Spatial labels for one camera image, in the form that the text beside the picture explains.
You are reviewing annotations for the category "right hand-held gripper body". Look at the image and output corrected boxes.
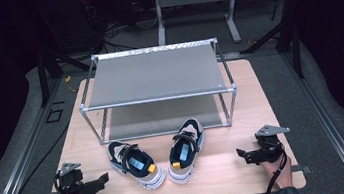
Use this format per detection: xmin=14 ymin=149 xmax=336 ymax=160
xmin=252 ymin=121 xmax=295 ymax=166

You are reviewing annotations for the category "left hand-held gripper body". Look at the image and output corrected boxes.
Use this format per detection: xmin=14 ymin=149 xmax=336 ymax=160
xmin=52 ymin=159 xmax=98 ymax=194

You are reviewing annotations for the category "navy and beige sneaker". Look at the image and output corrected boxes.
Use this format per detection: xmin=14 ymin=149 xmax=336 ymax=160
xmin=105 ymin=135 xmax=169 ymax=194
xmin=161 ymin=116 xmax=211 ymax=186

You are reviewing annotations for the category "grey metal shoe rack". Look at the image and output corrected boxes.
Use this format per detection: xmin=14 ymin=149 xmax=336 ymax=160
xmin=72 ymin=36 xmax=242 ymax=148

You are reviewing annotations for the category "person's right hand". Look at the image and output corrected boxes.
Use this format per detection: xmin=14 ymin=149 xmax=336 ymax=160
xmin=258 ymin=154 xmax=296 ymax=193

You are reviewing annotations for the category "black metal stand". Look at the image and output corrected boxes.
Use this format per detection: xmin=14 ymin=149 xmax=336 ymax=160
xmin=233 ymin=0 xmax=307 ymax=86
xmin=34 ymin=42 xmax=95 ymax=108

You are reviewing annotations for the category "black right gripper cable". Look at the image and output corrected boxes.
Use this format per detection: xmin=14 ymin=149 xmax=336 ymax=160
xmin=257 ymin=137 xmax=293 ymax=194

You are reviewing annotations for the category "black floor cable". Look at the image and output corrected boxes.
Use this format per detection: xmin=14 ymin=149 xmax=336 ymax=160
xmin=0 ymin=123 xmax=80 ymax=194

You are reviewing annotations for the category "tangle of floor cables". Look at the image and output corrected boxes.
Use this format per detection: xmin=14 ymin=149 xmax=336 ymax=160
xmin=79 ymin=0 xmax=161 ymax=57

